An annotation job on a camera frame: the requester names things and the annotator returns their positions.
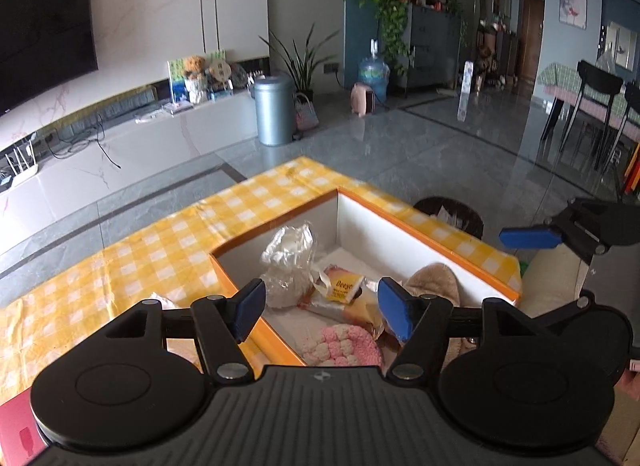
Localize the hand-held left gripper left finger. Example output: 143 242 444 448
102 280 266 381

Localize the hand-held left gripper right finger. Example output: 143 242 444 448
377 277 548 381

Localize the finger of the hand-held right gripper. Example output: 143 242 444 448
542 295 593 334
499 225 563 251

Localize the brown braided plush cloth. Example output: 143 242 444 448
402 262 461 309

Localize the yellow label soft packet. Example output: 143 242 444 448
297 266 386 337

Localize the white plastic bag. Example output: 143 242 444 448
260 223 317 309

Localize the pink white knitted plush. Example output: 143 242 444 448
300 324 385 368

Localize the orange cardboard box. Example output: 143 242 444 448
209 187 523 367

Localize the black round bin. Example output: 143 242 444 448
413 196 484 241

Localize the small white wrapper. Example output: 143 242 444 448
147 292 181 310

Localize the yellow checked tablecloth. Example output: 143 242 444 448
0 156 523 404

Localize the black dining chair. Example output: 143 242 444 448
542 60 631 171
607 83 640 177

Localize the green checked dining table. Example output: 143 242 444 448
537 62 640 141

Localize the white standing board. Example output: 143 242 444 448
457 60 476 121

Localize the white television cabinet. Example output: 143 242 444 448
0 90 261 247

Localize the brown wooden door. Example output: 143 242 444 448
520 0 546 81

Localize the silver trash can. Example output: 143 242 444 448
253 74 296 147

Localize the woven checked bag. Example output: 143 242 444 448
292 92 320 133

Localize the pink space heater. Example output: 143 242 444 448
351 82 376 119

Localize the dark grey cabinet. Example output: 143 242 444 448
407 0 463 89

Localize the blue water jug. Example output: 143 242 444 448
359 38 391 101

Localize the green painted picture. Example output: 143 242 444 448
166 50 227 104

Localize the round hand fan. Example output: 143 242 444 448
207 60 233 84

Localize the long leaf potted plant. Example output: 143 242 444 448
258 23 341 101

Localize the red square box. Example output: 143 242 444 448
0 391 48 466

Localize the trailing pothos plant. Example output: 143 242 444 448
360 0 426 76

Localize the white router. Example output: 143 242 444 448
5 138 41 189

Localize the black dangling cable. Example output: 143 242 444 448
95 116 123 169

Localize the pale framed wall picture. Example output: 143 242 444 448
558 0 588 27

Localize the black wall television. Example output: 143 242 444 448
0 0 99 119

